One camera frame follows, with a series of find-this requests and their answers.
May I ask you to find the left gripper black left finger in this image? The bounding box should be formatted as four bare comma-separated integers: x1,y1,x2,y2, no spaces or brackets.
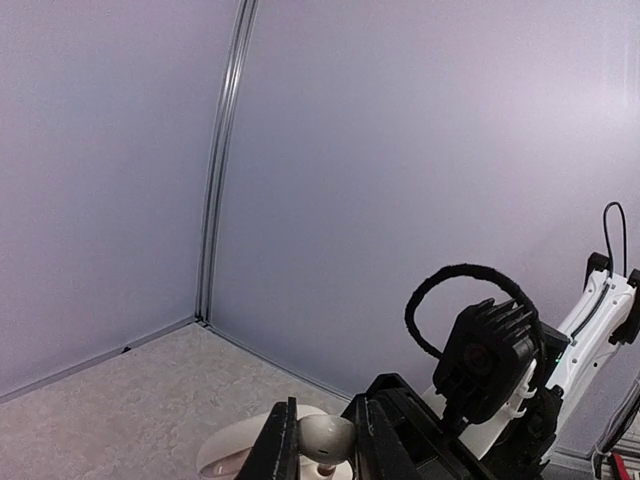
239,397,300,480

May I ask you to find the white earbuds charging case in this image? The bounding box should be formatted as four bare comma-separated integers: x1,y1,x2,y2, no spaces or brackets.
196,405,354,480

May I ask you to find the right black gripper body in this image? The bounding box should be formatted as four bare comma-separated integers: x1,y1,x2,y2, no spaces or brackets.
342,373,495,479

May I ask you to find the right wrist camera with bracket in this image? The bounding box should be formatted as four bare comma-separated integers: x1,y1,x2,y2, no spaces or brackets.
433,298,537,429

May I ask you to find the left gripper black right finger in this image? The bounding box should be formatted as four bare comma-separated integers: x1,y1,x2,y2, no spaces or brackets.
349,393,421,479

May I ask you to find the right black camera cable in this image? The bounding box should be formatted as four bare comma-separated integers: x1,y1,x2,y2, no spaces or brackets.
403,262,544,381

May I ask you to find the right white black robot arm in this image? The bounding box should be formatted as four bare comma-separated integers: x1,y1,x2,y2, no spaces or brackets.
344,253,639,479

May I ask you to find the right aluminium corner post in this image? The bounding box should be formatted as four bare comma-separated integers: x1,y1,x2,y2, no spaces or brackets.
194,0,259,325

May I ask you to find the white earbud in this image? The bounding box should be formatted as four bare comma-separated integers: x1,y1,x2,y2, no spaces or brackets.
298,414,356,479

